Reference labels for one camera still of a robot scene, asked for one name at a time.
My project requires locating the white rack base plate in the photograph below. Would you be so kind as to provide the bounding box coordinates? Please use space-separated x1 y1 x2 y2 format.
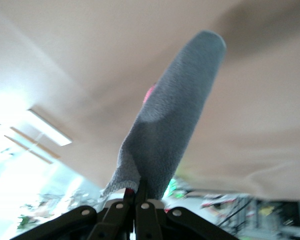
27 108 73 147

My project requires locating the wooden chopsticks pair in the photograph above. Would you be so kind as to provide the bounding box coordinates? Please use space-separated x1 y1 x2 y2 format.
3 134 54 165

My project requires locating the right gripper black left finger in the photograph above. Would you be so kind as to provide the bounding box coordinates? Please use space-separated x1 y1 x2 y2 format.
14 188 136 240

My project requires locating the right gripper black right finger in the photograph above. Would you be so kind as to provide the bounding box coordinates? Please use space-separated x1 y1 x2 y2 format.
134 179 238 240

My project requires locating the grey microfibre towel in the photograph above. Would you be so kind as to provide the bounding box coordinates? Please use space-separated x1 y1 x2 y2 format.
97 29 227 212

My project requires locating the wooden rack rod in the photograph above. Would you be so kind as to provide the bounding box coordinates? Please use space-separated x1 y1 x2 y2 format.
9 126 61 159

